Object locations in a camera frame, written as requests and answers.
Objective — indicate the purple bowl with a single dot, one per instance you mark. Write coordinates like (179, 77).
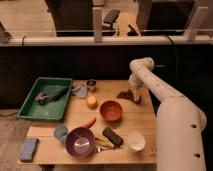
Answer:
(80, 142)

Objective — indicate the white cup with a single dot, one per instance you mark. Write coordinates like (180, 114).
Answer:
(135, 141)

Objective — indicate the red orange bowl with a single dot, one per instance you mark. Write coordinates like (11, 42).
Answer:
(111, 111)

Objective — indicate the wooden table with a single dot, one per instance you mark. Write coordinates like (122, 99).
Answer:
(139, 118)

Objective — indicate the red chili pepper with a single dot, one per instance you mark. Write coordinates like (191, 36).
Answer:
(89, 124)

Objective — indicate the light blue cup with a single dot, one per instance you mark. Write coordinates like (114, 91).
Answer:
(60, 133)

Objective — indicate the dark tool in tray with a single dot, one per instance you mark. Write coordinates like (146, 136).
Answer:
(43, 98)

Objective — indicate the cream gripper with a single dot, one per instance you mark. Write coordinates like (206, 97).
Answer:
(136, 94)

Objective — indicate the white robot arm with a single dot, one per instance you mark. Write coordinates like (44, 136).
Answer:
(179, 122)

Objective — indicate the dark rectangular block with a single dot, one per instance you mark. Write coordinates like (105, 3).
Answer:
(113, 137)

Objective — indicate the small metal can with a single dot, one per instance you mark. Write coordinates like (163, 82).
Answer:
(91, 85)

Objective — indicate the yellow orange fruit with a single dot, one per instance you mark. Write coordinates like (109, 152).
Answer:
(91, 102)

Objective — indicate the green plastic tray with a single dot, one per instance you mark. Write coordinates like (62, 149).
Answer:
(52, 111)

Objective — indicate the white horizontal rail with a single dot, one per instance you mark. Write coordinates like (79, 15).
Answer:
(106, 41)

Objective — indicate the blue sponge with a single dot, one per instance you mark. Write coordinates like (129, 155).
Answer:
(28, 149)

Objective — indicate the grey blue cloth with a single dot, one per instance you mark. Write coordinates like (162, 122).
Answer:
(80, 91)

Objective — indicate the dark purple grape bunch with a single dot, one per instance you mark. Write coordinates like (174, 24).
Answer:
(129, 95)

